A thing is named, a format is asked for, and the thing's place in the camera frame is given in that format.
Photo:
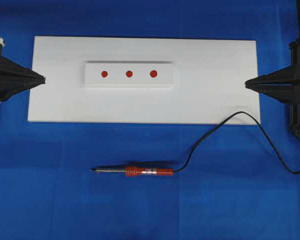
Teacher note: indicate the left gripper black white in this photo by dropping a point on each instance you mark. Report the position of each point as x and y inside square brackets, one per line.
[12, 87]

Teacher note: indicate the blue table mat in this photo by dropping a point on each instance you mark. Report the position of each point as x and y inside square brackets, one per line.
[234, 187]

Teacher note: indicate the large white foam board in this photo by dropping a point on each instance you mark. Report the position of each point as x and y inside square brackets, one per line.
[208, 75]

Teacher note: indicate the small white raised block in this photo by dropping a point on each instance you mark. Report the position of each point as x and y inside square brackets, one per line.
[129, 74]

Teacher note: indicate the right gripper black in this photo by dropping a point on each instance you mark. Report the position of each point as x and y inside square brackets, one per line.
[283, 93]

